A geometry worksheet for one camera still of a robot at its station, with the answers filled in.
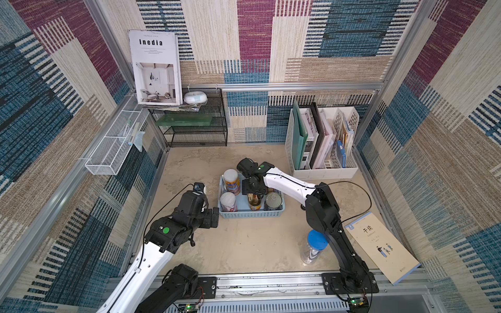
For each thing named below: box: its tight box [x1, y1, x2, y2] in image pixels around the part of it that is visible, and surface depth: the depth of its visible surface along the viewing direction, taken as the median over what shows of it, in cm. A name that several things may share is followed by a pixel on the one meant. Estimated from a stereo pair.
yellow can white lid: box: [223, 168, 241, 196], surface depth 91 cm
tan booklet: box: [344, 211, 422, 287], surface depth 84 cm
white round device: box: [183, 90, 208, 105], surface depth 89 cm
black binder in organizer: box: [309, 102, 326, 169], surface depth 93 cm
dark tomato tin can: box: [264, 191, 283, 211], surface depth 87 cm
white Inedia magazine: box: [128, 29, 184, 106], surface depth 79 cm
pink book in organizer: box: [312, 108, 334, 169], surface depth 95 cm
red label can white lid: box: [219, 191, 238, 212], surface depth 86 cm
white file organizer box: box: [284, 106, 360, 180], surface depth 99 cm
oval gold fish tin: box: [247, 193, 262, 212], surface depth 93 cm
